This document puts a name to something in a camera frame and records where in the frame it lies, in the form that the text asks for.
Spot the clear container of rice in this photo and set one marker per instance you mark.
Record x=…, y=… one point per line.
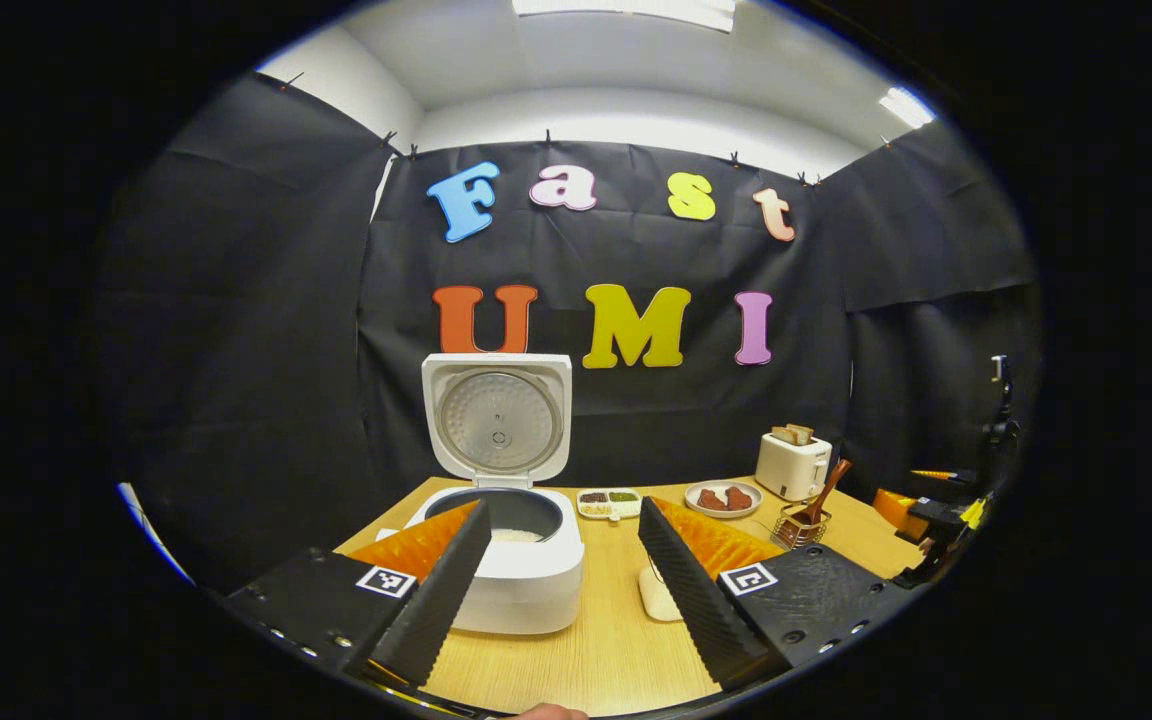
x=658, y=600

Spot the white divided condiment dish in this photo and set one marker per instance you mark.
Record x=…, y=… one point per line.
x=609, y=503

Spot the small ceiling light panel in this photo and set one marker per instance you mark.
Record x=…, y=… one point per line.
x=906, y=107

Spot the large ceiling light panel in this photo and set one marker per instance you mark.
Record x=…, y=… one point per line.
x=626, y=10

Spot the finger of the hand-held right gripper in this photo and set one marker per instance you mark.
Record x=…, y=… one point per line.
x=898, y=510
x=936, y=474

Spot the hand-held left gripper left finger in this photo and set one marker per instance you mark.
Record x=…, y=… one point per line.
x=436, y=590

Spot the white toaster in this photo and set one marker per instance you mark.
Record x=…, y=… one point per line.
x=791, y=470

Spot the white rice cooker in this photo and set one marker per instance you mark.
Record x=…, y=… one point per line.
x=536, y=590

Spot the brown meat piece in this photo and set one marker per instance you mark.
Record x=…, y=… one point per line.
x=711, y=499
x=739, y=498

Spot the brown wooden spoon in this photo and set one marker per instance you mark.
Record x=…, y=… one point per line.
x=826, y=490

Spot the toasted bread slice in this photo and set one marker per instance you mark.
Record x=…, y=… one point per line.
x=784, y=436
x=802, y=433

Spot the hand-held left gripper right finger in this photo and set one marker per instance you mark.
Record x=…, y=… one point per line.
x=686, y=590

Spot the white round plate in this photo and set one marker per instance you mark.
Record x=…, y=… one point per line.
x=723, y=514

